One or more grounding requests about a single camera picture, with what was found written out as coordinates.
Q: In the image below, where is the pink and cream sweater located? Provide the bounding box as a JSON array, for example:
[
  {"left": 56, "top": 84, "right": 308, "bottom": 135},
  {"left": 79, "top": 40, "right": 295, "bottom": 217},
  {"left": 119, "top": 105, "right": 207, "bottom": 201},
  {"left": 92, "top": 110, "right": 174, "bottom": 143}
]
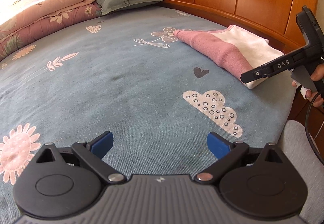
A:
[{"left": 174, "top": 25, "right": 283, "bottom": 79}]

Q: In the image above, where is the person's right hand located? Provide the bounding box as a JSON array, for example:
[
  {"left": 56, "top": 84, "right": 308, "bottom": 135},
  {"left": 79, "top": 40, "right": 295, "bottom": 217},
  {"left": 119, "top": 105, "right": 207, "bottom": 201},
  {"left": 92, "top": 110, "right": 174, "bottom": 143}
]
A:
[{"left": 290, "top": 63, "right": 324, "bottom": 108}]

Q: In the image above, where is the grey trouser leg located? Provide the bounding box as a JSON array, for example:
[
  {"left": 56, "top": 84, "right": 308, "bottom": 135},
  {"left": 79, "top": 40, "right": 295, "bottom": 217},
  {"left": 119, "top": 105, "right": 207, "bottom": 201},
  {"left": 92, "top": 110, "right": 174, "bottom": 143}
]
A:
[{"left": 278, "top": 120, "right": 324, "bottom": 223}]

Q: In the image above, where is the blue floral bed sheet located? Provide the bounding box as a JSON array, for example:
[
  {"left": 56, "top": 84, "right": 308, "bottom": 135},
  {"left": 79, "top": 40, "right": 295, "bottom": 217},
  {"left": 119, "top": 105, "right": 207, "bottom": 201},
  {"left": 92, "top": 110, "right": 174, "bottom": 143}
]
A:
[{"left": 1, "top": 6, "right": 295, "bottom": 223}]

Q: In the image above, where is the folded pink floral quilt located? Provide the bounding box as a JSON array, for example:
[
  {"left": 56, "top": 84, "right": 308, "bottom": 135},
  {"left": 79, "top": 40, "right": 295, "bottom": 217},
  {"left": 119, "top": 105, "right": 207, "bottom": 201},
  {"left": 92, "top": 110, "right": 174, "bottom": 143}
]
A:
[{"left": 1, "top": 0, "right": 95, "bottom": 59}]

